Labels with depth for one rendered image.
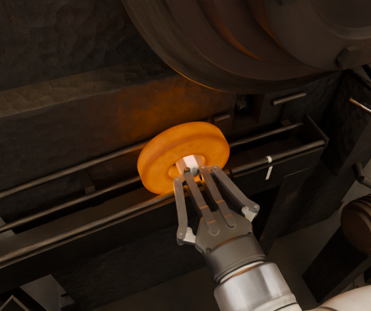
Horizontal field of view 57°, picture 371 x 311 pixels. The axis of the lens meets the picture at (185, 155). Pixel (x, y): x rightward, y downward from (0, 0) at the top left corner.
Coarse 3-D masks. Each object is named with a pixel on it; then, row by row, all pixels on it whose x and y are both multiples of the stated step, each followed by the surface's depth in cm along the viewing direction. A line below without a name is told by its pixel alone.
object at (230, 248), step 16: (224, 224) 47; (240, 224) 47; (208, 240) 46; (224, 240) 46; (240, 240) 43; (256, 240) 45; (208, 256) 44; (224, 256) 42; (240, 256) 42; (256, 256) 42; (224, 272) 42
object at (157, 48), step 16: (128, 0) 30; (144, 0) 30; (160, 0) 31; (128, 16) 31; (144, 16) 32; (160, 16) 32; (144, 32) 33; (160, 32) 34; (176, 32) 34; (160, 48) 35; (176, 48) 36; (192, 48) 36; (176, 64) 37; (192, 64) 38; (208, 64) 39; (192, 80) 40; (208, 80) 41; (224, 80) 42; (240, 80) 43; (256, 80) 44; (272, 80) 45; (288, 80) 46; (304, 80) 47
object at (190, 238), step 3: (189, 228) 47; (189, 231) 47; (186, 234) 47; (189, 234) 47; (192, 234) 47; (186, 237) 47; (189, 237) 47; (192, 237) 47; (177, 240) 47; (183, 240) 46; (186, 240) 46; (189, 240) 46; (192, 240) 46; (186, 243) 47; (189, 243) 47; (192, 243) 47
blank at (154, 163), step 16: (176, 128) 51; (192, 128) 51; (208, 128) 52; (160, 144) 50; (176, 144) 50; (192, 144) 51; (208, 144) 53; (224, 144) 54; (144, 160) 52; (160, 160) 51; (176, 160) 53; (208, 160) 56; (224, 160) 58; (144, 176) 53; (160, 176) 55; (176, 176) 58; (160, 192) 58
